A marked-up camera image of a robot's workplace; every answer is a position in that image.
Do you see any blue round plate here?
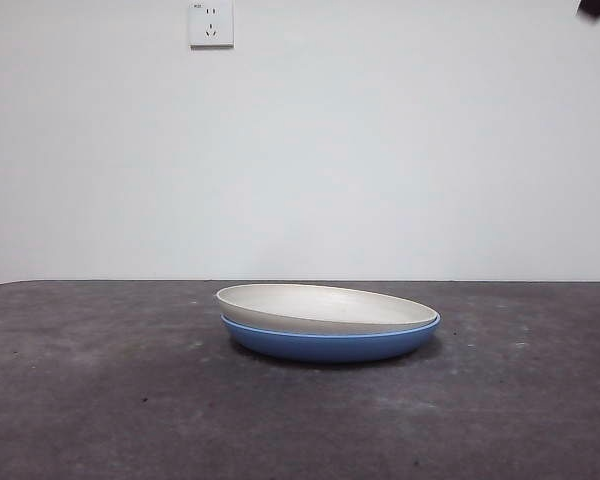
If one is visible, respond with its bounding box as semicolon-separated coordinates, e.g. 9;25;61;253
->
220;313;442;364

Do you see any white round plate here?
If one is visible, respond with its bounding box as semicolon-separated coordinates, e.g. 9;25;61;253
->
215;282;440;337

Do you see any white wall power socket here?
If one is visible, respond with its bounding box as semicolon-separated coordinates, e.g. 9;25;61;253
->
189;1;235;50

